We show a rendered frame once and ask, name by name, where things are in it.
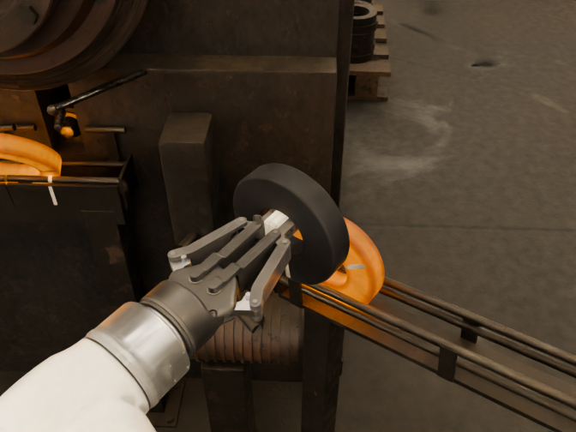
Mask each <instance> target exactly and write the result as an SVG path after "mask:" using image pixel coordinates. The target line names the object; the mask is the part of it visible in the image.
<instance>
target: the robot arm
mask: <svg viewBox="0 0 576 432"><path fill-rule="evenodd" d="M236 231H237V232H236ZM296 231H298V228H297V227H296V226H295V224H294V223H293V222H292V221H291V220H290V219H289V218H288V217H287V216H286V215H284V214H283V213H281V212H279V211H277V210H274V209H270V210H269V211H268V212H267V213H266V214H265V215H264V216H260V215H254V216H253V222H252V221H247V219H246V218H244V217H239V218H237V219H234V220H233V221H232V222H230V223H228V224H226V225H224V226H222V227H220V228H218V230H216V231H213V232H211V233H210V234H208V235H206V236H204V237H203V238H201V239H199V240H197V241H195V242H194V243H192V244H190V245H188V246H185V247H182V248H179V249H173V250H171V251H169V252H168V258H169V262H170V265H171V270H172V273H171V275H170V277H169V279H168V280H164V281H162V282H160V283H159V284H158V285H157V286H155V287H154V288H153V289H152V290H151V291H150V292H148V294H146V296H144V297H143V298H142V299H141V300H140V301H139V302H138V303H136V302H127V303H125V304H124V305H122V306H121V307H120V308H119V309H117V310H116V311H115V312H114V313H113V314H111V315H110V316H109V317H108V318H107V319H105V320H104V321H103V322H102V323H100V324H99V325H98V326H97V327H96V328H94V329H93V330H91V331H90V332H89V333H87V335H86V337H84V338H83V339H81V340H80V341H78V342H77V343H76V344H74V345H72V346H71V347H70V348H68V349H66V350H65V351H61V352H59V353H57V354H55V355H53V356H51V357H49V358H47V359H46V360H44V362H42V363H40V364H39V365H38V366H36V367H35V368H33V369H32V370H31V371H29V372H28V373H27V374H26V375H24V376H23V377H22V378H20V380H18V381H17V382H16V383H15V384H14V385H13V386H12V387H10V388H9V389H8V390H7V391H6V392H5V393H4V394H3V395H2V396H1V397H0V432H157V431H156V430H155V428H154V427H153V426H152V424H151V422H150V421H149V419H148V418H147V416H146V414H147V413H148V412H149V410H150V409H151V408H153V407H154V406H156V404H158V402H159V400H160V399H161V398H162V397H163V396H164V395H165V394H166V393H167V392H168V391H169V390H170V389H171V388H172V387H173V386H174V385H175V384H176V383H177V382H178V381H179V380H180V379H181V378H182V377H183V376H184V375H185V374H186V373H187V372H188V370H189V366H190V361H189V358H190V357H192V356H194V354H196V352H198V350H200V348H202V346H204V344H206V342H208V340H210V338H212V336H213V335H214V334H215V332H216V331H217V329H218V328H219V327H220V326H221V325H223V324H224V323H226V322H228V321H232V320H233V319H234V318H235V316H236V315H248V316H251V320H252V321H261V320H262V317H263V310H264V304H265V302H266V300H267V299H268V297H269V295H270V294H271V292H272V290H273V288H274V286H275V285H276V284H277V282H278V280H279V278H280V276H281V274H282V273H283V272H284V270H285V268H286V266H287V264H288V263H289V261H290V259H291V241H290V240H289V238H290V237H291V236H292V235H293V234H294V233H295V232H296ZM261 269H262V270H261ZM260 270H261V272H260V274H259V275H258V277H257V278H256V280H255V282H254V284H253V285H252V288H251V291H250V292H246V293H245V296H244V297H243V299H242V300H241V301H240V302H238V295H239V293H240V292H241V291H242V290H243V288H244V286H245V284H246V283H247V282H248V281H249V280H250V279H251V278H252V277H253V276H254V275H255V274H256V273H257V272H258V271H260Z"/></svg>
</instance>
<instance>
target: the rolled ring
mask: <svg viewBox="0 0 576 432"><path fill-rule="evenodd" d="M0 159H9V160H14V161H17V162H20V163H23V164H25V165H18V164H7V163H1V162H0V175H7V176H8V175H28V176H60V174H61V166H62V159H61V156H60V155H59V154H58V153H57V152H56V151H55V150H53V149H52V148H50V147H48V146H46V145H44V144H42V143H39V142H36V141H33V140H30V139H27V138H24V137H20V136H17V135H9V134H4V133H0Z"/></svg>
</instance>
